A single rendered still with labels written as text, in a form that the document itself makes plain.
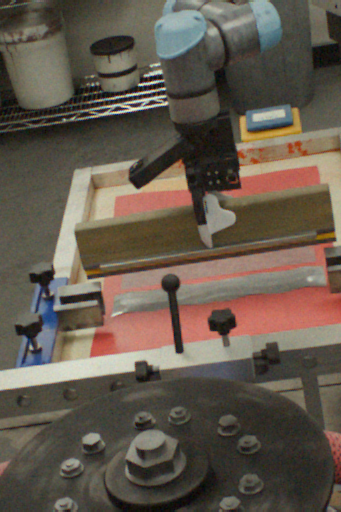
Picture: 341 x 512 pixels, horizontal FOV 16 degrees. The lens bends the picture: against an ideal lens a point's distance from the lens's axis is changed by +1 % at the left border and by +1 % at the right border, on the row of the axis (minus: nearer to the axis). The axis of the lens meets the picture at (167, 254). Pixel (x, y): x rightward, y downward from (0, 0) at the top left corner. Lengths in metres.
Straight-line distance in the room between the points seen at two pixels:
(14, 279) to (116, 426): 3.20
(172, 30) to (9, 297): 2.55
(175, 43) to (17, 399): 0.56
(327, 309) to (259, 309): 0.11
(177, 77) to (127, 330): 0.44
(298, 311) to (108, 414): 0.82
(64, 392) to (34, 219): 3.01
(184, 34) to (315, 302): 0.49
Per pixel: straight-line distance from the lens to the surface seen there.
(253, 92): 5.16
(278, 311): 1.90
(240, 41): 1.77
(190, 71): 1.73
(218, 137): 1.79
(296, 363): 1.66
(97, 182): 2.45
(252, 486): 0.99
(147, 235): 1.87
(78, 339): 1.94
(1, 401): 1.72
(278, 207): 1.85
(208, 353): 1.60
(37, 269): 1.96
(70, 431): 1.11
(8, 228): 4.68
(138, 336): 1.91
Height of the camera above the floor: 1.94
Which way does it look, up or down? 28 degrees down
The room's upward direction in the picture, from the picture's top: 12 degrees counter-clockwise
